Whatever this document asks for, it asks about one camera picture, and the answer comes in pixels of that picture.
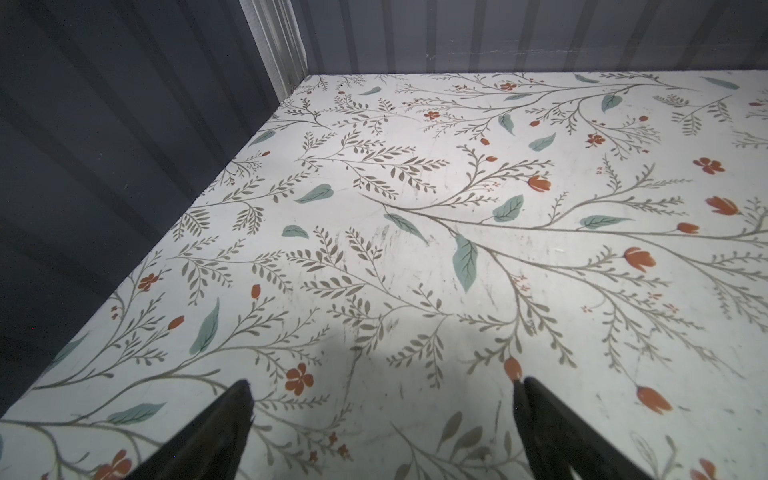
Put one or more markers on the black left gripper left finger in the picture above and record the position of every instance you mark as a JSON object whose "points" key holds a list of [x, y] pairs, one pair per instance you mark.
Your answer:
{"points": [[210, 446]]}

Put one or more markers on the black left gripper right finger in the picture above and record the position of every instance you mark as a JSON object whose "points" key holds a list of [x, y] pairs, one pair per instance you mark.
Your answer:
{"points": [[559, 444]]}

